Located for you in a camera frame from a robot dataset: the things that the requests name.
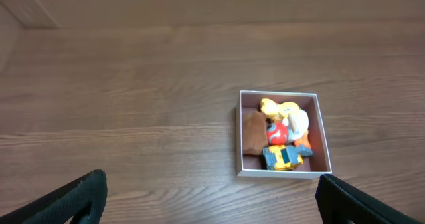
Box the red ball toy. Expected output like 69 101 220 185
266 123 289 146

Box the white plush duck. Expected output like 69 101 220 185
259 98 313 150

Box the yellow wooden rattle drum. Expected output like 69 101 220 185
279 102 300 134

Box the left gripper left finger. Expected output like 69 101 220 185
1 169 108 224

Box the yellow blue toy excavator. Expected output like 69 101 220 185
262 144 313 171

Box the brown plush toy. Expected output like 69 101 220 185
242 110 268 156

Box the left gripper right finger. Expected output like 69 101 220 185
315 174 420 224

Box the white cardboard box pink interior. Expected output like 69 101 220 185
235 90 332 179

